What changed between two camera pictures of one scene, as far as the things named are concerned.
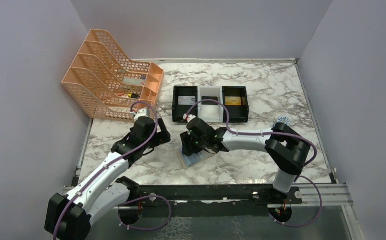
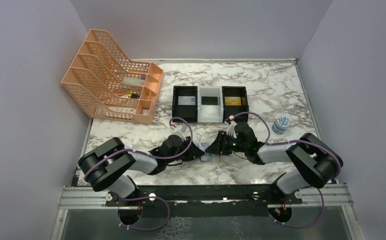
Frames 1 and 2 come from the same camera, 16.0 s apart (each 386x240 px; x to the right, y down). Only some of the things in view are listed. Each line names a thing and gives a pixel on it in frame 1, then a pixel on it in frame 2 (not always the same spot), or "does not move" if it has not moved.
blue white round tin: (284, 119) does not move
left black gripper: (160, 137) to (194, 153)
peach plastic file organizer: (105, 85) does not move
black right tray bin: (237, 113) does not move
